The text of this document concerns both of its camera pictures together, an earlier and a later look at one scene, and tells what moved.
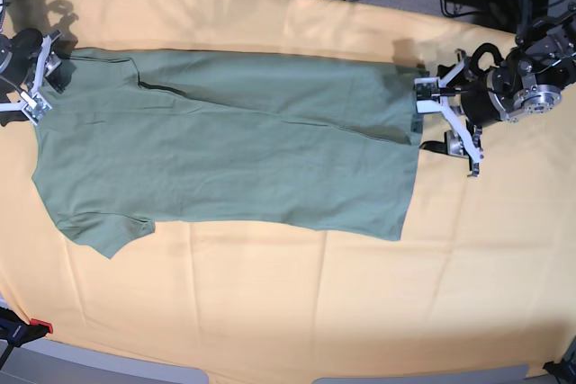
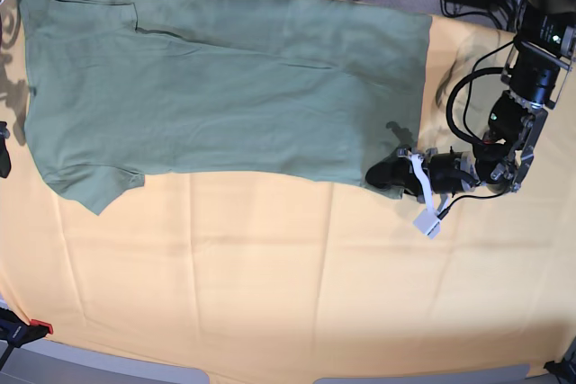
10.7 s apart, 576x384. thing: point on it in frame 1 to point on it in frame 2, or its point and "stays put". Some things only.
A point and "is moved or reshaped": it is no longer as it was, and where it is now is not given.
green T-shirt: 223,138 is moved or reshaped
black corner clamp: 564,371 stays put
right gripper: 483,94 to 453,173
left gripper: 33,58 to 4,155
